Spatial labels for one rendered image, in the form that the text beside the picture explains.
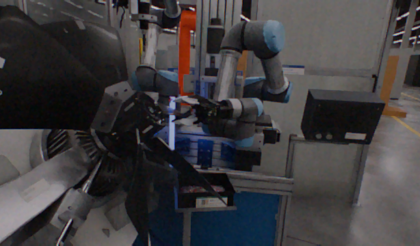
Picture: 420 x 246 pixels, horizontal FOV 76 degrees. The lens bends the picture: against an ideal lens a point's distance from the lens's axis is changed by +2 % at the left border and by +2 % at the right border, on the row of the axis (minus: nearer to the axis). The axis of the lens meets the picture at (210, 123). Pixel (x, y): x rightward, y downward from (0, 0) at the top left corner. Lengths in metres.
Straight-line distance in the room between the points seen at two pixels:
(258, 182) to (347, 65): 1.75
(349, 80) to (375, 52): 0.31
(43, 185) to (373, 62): 2.63
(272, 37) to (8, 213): 0.92
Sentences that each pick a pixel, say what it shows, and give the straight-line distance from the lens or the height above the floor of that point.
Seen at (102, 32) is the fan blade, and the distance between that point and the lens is 0.91.
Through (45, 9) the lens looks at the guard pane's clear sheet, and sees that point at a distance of 1.69.
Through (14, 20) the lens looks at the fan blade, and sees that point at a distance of 0.60.
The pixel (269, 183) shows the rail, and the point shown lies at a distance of 1.24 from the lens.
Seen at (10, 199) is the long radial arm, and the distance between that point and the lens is 0.56.
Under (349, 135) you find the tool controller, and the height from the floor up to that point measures 1.08.
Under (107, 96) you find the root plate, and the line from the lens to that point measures 0.68.
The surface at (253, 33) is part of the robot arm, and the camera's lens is 1.10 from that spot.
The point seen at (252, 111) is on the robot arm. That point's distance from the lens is 1.02.
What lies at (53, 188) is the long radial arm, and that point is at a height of 1.10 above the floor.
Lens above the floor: 1.37
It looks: 14 degrees down
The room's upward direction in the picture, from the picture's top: 3 degrees clockwise
